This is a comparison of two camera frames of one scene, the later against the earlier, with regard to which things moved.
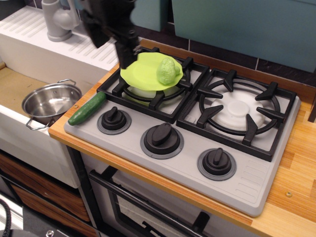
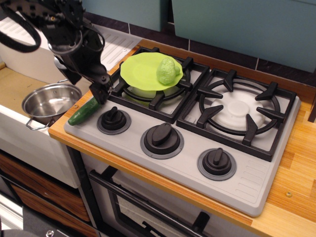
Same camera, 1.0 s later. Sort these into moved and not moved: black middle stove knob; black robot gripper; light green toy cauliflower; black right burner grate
Moved: black robot gripper
Not moved: black right burner grate; light green toy cauliflower; black middle stove knob
